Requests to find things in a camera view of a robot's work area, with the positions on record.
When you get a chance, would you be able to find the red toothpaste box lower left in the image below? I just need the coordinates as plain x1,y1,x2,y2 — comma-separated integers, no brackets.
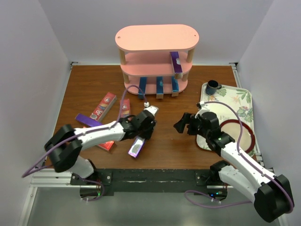
96,141,115,152

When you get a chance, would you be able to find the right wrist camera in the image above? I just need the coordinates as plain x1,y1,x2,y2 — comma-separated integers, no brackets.
196,101,210,116

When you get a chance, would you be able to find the pink three-tier shelf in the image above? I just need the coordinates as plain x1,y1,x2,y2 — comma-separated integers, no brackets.
115,24,199,95

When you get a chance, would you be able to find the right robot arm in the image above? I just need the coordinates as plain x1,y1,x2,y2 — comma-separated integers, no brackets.
174,112,294,223

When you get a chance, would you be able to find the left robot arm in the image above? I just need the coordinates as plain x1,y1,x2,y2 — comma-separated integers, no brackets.
44,106,158,185

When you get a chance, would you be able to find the purple toothpaste box with label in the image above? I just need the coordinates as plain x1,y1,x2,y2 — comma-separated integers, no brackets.
128,137,146,158

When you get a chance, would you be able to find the blue toothpaste box with label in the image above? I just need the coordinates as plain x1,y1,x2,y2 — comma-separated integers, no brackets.
138,77,147,99

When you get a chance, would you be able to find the floral serving tray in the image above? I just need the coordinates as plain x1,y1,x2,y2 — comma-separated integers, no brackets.
196,82,257,157

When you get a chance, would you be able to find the dark blue mug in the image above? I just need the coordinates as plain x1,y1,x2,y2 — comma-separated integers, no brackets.
205,80,222,96

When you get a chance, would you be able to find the red rimmed plate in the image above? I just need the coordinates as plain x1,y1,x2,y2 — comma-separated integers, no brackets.
220,119,256,156

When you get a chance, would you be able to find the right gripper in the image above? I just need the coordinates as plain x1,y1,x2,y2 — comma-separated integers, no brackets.
173,113,209,139

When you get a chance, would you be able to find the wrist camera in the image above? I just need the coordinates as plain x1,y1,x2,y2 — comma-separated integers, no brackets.
196,101,210,116
143,102,159,117

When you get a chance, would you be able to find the red toothpaste box middle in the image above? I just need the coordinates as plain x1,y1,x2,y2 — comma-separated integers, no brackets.
120,99,131,118

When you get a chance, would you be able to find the red toothpaste box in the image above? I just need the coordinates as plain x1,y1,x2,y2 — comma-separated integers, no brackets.
96,141,115,152
120,99,131,118
90,92,117,122

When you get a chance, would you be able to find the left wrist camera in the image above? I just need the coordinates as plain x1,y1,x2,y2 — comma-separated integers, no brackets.
143,102,159,117

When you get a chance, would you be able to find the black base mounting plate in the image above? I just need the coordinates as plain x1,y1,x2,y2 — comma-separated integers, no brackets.
70,168,237,198

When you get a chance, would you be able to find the red toothpaste box upper left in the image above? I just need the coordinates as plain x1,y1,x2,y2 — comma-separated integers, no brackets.
90,92,117,122

